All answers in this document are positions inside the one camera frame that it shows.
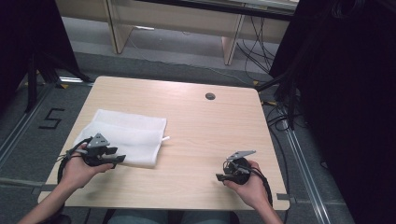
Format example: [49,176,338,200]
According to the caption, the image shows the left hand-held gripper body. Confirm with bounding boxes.
[81,133,120,168]

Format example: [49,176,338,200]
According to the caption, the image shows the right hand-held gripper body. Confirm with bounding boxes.
[221,149,258,186]

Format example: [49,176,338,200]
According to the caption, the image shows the white mesh laundry bag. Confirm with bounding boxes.
[73,108,171,169]

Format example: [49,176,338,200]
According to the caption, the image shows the person's right hand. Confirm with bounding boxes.
[223,160,271,210]

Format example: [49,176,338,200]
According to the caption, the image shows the person's left hand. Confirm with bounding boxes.
[61,143,115,190]

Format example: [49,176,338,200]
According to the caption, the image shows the person's right leg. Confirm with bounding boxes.
[181,210,241,224]

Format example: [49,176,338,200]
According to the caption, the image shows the person's leg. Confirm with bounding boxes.
[181,210,241,224]
[106,208,172,224]

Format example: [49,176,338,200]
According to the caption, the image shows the grey tape strip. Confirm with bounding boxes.
[30,183,59,196]
[276,192,296,202]

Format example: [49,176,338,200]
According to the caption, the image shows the person's left leg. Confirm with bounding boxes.
[106,208,172,224]

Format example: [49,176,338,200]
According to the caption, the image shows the black metal stand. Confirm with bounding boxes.
[23,50,95,114]

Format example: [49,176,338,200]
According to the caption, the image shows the black curtain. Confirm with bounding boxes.
[268,0,396,224]
[0,0,82,114]

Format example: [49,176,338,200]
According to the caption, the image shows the right hand-held gripper cable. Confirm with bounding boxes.
[239,164,275,209]

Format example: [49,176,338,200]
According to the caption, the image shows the black cables beside table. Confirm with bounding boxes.
[261,98,295,224]

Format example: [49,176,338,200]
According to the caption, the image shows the metal floor rail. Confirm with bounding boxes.
[279,105,333,224]
[0,83,55,171]

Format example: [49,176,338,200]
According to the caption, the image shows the bundle of black floor cables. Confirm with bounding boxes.
[235,15,279,77]

